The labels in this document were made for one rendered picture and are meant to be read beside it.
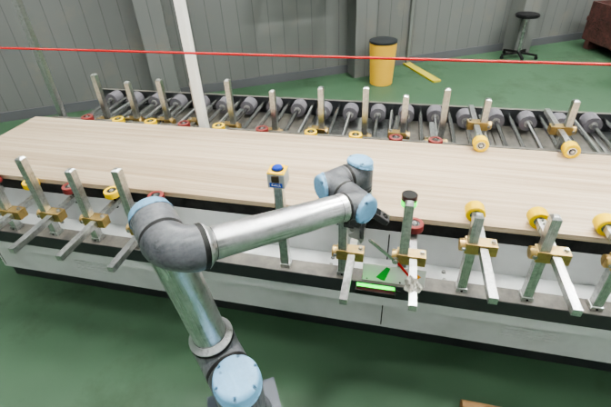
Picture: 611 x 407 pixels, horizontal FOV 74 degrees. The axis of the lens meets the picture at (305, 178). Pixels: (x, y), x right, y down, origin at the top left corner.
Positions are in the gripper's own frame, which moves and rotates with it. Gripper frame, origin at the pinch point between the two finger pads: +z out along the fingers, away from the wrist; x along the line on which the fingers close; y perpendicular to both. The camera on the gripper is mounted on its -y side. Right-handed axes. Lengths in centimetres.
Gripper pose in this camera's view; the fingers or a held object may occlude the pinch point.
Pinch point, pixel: (362, 240)
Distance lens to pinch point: 159.9
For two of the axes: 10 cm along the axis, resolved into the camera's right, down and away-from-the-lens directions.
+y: -9.7, -0.9, 2.0
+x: -2.2, 5.4, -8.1
